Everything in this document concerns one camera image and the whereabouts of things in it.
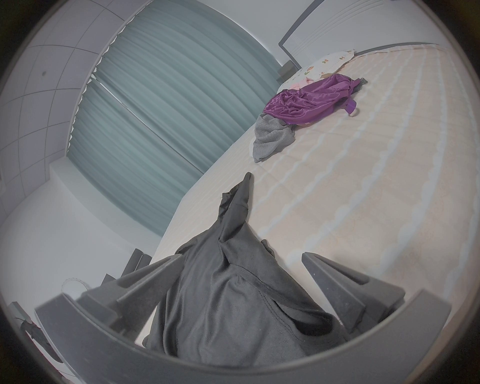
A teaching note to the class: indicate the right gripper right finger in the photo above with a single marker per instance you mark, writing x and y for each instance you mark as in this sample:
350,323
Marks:
348,296

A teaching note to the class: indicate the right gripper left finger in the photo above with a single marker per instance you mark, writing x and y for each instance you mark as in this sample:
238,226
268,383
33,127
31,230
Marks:
127,300

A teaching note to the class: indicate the black T-shirt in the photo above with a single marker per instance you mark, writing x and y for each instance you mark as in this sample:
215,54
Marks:
232,300

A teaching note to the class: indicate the black chest of drawers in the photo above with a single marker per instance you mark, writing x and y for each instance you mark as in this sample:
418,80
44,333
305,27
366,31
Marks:
137,264

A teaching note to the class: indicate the round white mirror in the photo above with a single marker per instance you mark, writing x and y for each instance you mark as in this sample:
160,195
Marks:
77,287

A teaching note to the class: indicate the bed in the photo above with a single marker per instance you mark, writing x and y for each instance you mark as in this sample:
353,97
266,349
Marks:
375,187

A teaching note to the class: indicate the grey garment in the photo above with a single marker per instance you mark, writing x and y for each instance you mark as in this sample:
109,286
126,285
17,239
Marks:
270,138

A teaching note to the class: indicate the purple satin garment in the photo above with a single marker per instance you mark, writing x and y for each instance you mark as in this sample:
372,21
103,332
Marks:
300,101

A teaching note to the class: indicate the grey bedside table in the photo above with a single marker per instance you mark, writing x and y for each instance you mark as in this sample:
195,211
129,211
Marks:
289,69

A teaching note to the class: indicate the white printed pillow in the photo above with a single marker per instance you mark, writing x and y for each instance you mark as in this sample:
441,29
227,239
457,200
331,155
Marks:
326,62

